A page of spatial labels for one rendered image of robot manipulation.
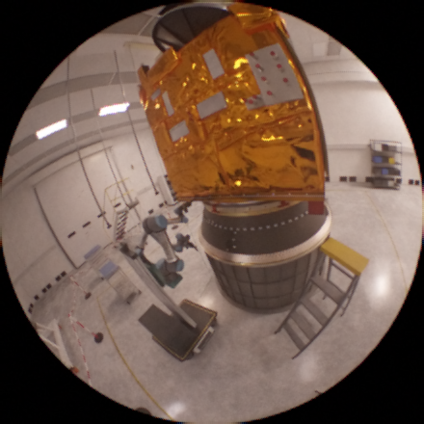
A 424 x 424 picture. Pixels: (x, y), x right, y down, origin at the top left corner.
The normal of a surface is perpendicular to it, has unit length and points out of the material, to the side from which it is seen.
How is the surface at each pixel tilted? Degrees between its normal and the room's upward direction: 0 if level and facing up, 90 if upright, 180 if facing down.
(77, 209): 90
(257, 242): 62
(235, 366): 0
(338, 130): 90
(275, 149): 88
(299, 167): 90
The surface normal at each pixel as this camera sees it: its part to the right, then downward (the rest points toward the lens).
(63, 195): 0.76, 0.03
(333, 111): -0.58, 0.48
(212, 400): -0.30, -0.87
